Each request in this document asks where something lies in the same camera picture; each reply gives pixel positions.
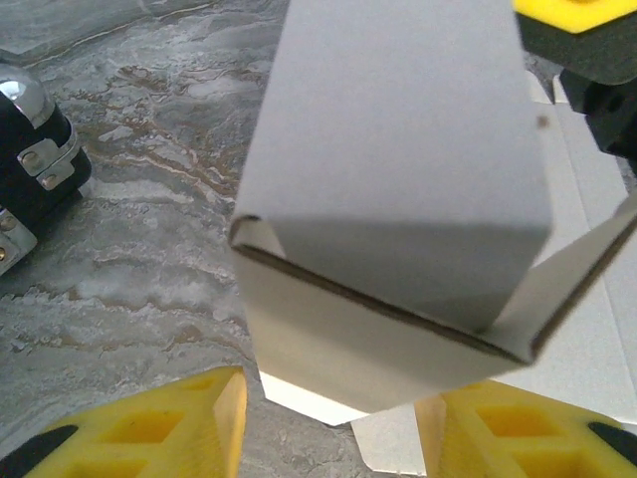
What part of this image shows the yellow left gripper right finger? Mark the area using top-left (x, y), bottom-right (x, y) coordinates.
top-left (415, 380), bottom-right (637, 478)

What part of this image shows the black briefcase with metal fittings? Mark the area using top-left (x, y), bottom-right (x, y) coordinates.
top-left (0, 62), bottom-right (94, 275)

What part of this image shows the white paper box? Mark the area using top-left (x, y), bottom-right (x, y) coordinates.
top-left (229, 0), bottom-right (637, 474)

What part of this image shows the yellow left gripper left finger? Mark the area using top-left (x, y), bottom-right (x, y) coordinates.
top-left (9, 365), bottom-right (249, 478)

